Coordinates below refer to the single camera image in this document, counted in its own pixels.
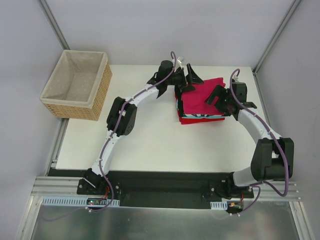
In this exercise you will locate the right aluminium frame post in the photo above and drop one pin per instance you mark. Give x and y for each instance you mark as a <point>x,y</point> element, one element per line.
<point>293,7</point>

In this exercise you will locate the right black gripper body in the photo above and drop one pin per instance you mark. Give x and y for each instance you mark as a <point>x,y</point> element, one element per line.
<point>221,97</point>

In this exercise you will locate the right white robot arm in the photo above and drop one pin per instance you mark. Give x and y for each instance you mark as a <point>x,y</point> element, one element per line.
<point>273,158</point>

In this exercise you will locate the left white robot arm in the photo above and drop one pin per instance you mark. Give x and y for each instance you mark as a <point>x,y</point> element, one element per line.
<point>122,116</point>

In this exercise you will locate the left aluminium frame post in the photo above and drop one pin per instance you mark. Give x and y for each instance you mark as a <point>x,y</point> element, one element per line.
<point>45,7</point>

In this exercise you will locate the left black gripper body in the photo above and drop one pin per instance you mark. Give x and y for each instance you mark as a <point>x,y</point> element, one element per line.
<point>186,78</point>

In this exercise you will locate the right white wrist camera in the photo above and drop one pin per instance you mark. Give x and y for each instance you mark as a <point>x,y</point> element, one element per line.
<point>235,79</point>

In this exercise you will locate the red t shirt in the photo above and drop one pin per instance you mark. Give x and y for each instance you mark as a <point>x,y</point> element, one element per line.
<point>189,121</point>

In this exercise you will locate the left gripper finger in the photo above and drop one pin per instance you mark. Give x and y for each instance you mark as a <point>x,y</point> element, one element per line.
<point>186,88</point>
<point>192,77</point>

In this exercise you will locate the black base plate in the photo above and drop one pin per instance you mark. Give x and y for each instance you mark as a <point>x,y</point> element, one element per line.
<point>151,189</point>

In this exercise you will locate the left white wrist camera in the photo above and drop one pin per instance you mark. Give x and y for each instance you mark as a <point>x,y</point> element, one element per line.
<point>180,61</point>

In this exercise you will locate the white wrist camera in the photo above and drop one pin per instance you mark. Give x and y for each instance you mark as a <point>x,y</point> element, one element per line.
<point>235,79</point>
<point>180,61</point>

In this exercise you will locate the wicker basket with liner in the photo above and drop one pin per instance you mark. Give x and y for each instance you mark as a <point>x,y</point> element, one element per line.
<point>78,85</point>

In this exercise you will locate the pink t shirt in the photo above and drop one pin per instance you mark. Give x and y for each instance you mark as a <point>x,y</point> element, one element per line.
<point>194,102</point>

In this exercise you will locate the aluminium frame post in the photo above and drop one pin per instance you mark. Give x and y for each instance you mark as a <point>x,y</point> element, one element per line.
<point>45,7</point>
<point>293,7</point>

